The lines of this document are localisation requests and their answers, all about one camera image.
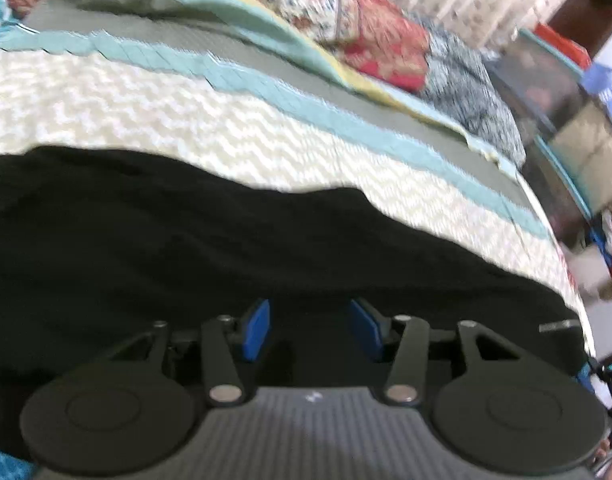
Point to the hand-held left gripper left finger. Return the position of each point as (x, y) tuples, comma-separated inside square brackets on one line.
[(256, 332)]

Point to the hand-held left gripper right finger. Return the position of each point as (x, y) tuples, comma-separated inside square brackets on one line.
[(364, 327)]

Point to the black pants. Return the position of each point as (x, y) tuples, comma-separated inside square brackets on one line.
[(160, 240)]

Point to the pile of colourful clothes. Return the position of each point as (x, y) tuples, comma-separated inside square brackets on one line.
[(611, 242)]

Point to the dark blue patterned pillow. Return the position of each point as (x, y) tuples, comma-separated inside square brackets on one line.
[(468, 85)]

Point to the glass front cabinet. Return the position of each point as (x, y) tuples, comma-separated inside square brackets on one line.
[(551, 105)]

